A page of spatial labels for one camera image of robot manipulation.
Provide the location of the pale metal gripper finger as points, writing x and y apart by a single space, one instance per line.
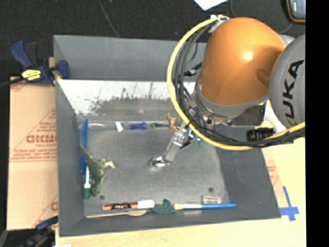
171 146
178 147

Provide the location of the shiny silver round object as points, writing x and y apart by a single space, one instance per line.
158 162

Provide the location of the brown toy animal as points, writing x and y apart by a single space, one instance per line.
171 122

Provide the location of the grey metal bin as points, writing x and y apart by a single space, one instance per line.
154 179

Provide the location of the white and blue pen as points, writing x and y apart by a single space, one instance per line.
137 125

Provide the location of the dark green toy animal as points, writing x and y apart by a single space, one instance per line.
164 208

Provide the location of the small pale printed tag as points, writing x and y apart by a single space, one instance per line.
211 199

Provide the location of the copper marker with white cap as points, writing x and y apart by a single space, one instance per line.
128 205

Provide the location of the green toy dinosaur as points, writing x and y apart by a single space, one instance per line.
97 170

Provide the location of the pale wooden stick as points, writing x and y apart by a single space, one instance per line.
120 213

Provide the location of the blue flat stick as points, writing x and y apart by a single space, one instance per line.
84 143

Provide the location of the white marker with green cap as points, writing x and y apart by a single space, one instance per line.
87 181

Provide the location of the brown cardboard board red print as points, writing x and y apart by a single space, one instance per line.
30 138

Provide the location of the black cylinder on white bracket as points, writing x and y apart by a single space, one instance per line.
259 134

